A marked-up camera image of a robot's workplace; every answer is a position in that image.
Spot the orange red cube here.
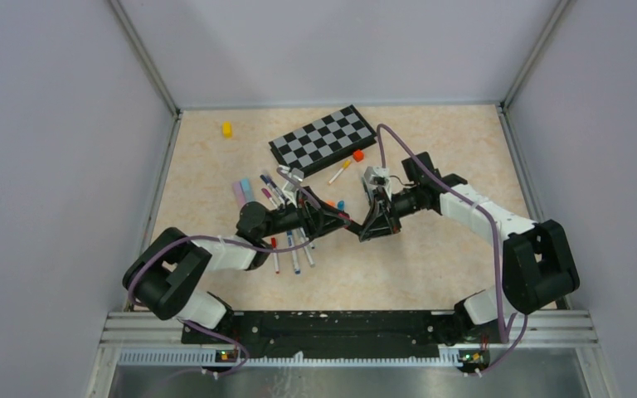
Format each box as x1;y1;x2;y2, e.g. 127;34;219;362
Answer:
353;150;365;162

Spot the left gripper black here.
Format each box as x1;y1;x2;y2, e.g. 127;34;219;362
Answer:
260;186;351;240

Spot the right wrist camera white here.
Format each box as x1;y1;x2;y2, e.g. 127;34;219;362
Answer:
362;166;392;201

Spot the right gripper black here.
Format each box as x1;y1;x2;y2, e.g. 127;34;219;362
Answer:
358;185;423;240

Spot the blue capped whiteboard marker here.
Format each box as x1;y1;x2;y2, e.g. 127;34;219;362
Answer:
270;237;280;274

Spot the pink eraser block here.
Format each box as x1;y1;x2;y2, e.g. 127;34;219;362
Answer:
232;181;246;209

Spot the white marker blue cap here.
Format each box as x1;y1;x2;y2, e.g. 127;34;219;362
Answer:
286;231;301;275

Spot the white marker grey cap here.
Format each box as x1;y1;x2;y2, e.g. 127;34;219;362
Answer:
300;232;316;268

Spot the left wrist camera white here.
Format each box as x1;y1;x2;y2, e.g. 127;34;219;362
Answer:
276;165;304;206

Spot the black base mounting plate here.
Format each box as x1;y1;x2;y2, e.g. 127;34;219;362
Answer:
181;310;509;361

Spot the aluminium frame rail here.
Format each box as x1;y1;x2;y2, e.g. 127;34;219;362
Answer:
86;309;618;397

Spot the white marker with pink band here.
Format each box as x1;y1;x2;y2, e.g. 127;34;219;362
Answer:
261;187;282;209

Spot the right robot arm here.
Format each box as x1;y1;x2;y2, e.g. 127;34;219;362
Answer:
357;153;580;342

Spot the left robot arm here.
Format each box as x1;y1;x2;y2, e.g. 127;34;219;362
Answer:
122;201;362;343

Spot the yellow block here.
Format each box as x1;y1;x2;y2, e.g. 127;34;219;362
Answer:
221;122;233;138

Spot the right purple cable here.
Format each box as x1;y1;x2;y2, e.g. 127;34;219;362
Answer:
376;123;529;377

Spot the light blue eraser block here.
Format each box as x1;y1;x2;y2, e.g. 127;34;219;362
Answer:
240;178;255;202

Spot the purple whiteboard marker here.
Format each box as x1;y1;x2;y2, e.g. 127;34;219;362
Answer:
260;174;289;206

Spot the black and grey chessboard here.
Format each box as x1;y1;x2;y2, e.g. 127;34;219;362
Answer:
269;105;377;177

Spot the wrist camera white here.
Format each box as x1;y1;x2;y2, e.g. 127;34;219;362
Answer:
276;165;304;206
362;166;392;201

